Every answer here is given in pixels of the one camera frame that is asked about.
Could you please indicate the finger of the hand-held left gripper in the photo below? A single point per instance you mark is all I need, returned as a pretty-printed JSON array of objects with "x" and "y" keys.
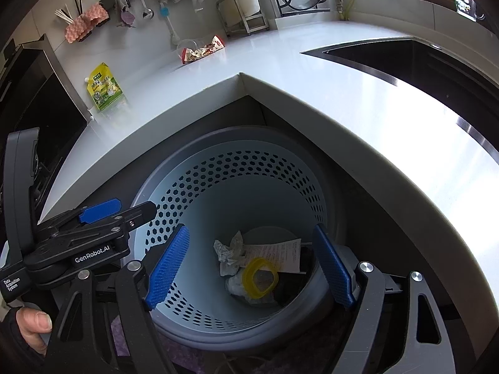
[
  {"x": 140, "y": 212},
  {"x": 99, "y": 210}
]

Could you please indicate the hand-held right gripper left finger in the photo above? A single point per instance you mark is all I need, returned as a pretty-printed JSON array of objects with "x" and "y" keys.
[{"x": 167, "y": 268}]

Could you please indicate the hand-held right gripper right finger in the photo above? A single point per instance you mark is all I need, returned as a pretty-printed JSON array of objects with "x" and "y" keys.
[{"x": 333, "y": 268}]

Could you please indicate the dark grey rag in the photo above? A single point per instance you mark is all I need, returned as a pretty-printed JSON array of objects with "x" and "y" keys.
[{"x": 290, "y": 290}]

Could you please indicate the white paper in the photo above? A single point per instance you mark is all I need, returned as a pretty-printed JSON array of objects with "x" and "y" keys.
[{"x": 228, "y": 253}]

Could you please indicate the white paper receipt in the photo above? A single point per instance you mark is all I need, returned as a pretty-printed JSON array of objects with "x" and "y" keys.
[{"x": 273, "y": 253}]

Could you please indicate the white plastic bag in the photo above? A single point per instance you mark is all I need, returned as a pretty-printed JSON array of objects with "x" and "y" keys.
[{"x": 236, "y": 286}]

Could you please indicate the grey perforated trash bin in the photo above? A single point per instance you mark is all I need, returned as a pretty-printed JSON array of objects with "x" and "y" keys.
[{"x": 249, "y": 210}]

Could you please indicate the person's left hand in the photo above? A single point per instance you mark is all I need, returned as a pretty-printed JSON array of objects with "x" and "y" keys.
[{"x": 35, "y": 325}]

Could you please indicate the black stove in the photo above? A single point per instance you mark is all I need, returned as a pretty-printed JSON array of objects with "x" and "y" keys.
[{"x": 35, "y": 101}]

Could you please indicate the yellow seasoning pouch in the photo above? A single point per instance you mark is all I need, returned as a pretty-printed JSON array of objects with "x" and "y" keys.
[{"x": 103, "y": 89}]

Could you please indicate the red snack wrapper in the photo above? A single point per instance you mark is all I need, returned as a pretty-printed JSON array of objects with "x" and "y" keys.
[{"x": 202, "y": 51}]

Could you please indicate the clear plastic cup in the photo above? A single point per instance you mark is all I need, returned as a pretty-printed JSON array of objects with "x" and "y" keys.
[{"x": 186, "y": 43}]

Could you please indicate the pink sponge cloth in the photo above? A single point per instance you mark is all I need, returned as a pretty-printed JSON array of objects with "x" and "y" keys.
[{"x": 85, "y": 21}]

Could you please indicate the white chopsticks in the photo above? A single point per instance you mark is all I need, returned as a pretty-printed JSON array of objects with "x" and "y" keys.
[{"x": 64, "y": 14}]

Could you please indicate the grey and purple rag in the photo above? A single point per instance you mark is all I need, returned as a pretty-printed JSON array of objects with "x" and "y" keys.
[{"x": 126, "y": 15}]

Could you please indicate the metal spoon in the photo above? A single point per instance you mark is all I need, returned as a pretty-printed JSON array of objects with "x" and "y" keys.
[{"x": 147, "y": 12}]

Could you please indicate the blue and white bottle brush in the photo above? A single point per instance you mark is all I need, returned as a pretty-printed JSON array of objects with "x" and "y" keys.
[{"x": 165, "y": 11}]

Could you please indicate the kitchen sink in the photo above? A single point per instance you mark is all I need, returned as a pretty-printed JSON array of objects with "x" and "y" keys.
[{"x": 429, "y": 70}]

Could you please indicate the metal cutting board rack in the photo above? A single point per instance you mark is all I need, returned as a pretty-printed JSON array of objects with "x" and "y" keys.
[{"x": 253, "y": 21}]

